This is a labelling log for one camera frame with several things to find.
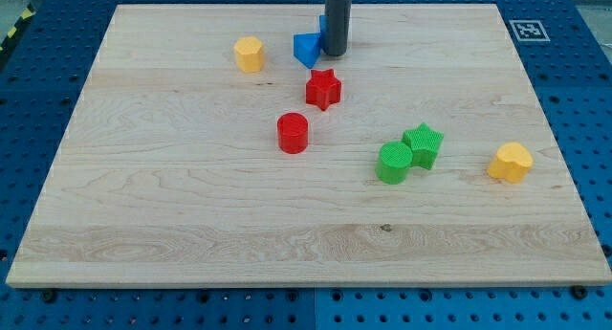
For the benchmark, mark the red circle block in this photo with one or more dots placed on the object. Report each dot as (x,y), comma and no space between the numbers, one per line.
(292,133)

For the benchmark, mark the green circle block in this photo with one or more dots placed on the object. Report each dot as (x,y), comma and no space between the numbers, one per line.
(393,162)

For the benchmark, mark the yellow hexagon block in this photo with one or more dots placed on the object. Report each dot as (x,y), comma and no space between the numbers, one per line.
(249,54)

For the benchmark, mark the red star block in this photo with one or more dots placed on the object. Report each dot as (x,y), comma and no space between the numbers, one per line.
(323,89)

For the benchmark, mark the blue triangle block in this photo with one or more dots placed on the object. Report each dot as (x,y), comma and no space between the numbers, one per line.
(306,48)

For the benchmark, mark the green star block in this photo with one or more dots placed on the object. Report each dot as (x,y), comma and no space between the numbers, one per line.
(424,143)

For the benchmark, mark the light wooden board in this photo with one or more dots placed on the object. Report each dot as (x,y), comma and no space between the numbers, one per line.
(170,175)

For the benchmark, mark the blue block behind rod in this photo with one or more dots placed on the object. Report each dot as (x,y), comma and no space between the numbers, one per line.
(322,30)

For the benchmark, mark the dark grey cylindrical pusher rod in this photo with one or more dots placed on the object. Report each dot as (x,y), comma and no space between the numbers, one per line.
(337,20)

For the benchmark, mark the yellow heart block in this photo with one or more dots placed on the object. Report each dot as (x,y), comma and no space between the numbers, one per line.
(511,162)

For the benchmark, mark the white fiducial marker tag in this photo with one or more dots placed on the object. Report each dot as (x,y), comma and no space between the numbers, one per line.
(527,30)

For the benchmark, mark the black and yellow hazard tape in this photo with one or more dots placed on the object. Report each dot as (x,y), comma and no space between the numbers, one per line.
(17,30)

